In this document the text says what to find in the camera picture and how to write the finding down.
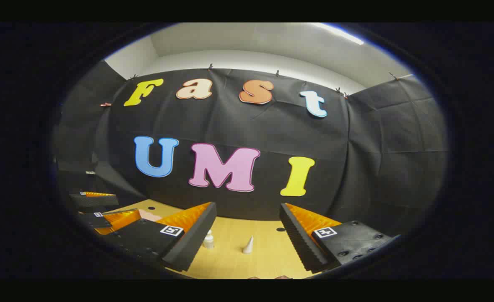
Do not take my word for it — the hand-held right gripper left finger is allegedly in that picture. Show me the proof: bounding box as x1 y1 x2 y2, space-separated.
104 202 217 272

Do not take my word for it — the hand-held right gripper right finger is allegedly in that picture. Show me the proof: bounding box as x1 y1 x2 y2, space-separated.
280 203 399 273

